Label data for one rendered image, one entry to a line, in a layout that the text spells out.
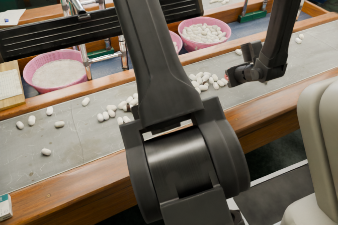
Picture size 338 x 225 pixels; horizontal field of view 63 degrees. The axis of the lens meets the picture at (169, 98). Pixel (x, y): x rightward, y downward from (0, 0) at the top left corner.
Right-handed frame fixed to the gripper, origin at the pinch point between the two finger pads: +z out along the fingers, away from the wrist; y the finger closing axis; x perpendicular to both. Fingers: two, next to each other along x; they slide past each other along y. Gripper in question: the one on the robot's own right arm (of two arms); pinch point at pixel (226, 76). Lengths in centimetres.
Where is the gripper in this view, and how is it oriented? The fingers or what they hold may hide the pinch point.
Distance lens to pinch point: 107.9
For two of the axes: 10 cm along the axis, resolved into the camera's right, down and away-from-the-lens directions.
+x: 2.9, 9.5, 1.0
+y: -8.9, 3.1, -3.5
